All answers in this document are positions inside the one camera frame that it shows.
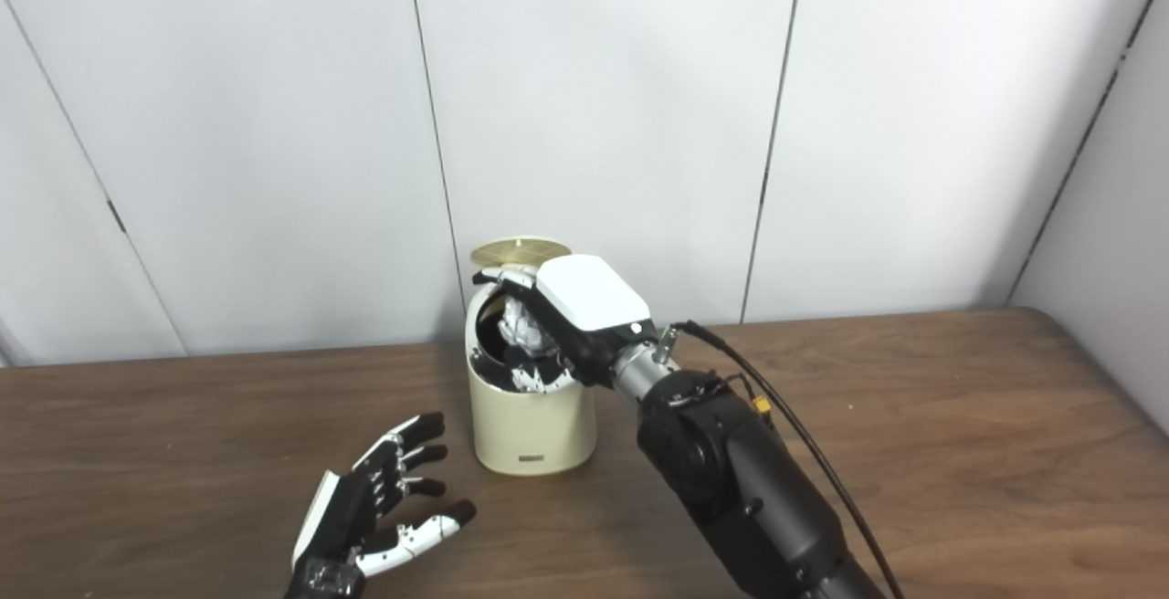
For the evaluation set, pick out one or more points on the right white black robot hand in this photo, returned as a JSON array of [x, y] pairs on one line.
[[589, 298]]

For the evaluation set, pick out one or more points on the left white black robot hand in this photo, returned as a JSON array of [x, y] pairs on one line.
[[342, 517]]

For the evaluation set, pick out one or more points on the white paper ball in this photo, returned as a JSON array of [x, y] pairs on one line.
[[522, 325]]

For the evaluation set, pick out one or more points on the round cream bin lid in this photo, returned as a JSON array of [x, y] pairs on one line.
[[511, 250]]

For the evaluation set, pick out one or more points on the cream-colored cylindrical bin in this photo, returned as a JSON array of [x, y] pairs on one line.
[[530, 430]]

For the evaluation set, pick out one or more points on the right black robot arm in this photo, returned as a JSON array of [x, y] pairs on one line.
[[749, 489]]

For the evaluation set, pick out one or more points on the black wall panel hinge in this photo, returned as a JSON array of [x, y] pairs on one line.
[[116, 215]]

